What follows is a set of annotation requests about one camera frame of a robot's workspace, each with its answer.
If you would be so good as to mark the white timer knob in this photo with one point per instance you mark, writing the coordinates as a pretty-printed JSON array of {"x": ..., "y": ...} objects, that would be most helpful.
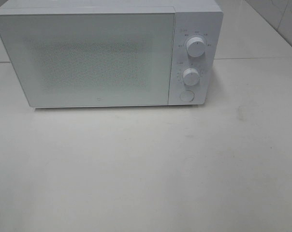
[{"x": 191, "y": 77}]

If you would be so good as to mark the upper white power knob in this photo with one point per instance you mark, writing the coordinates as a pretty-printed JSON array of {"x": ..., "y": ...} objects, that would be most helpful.
[{"x": 196, "y": 46}]

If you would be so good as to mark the white microwave door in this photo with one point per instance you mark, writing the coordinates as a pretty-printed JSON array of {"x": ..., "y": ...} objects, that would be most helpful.
[{"x": 90, "y": 60}]

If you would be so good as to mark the white microwave oven body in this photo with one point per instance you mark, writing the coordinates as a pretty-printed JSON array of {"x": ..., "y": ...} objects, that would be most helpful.
[{"x": 192, "y": 18}]

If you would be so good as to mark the round white door button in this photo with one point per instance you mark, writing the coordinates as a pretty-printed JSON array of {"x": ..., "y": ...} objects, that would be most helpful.
[{"x": 186, "y": 96}]

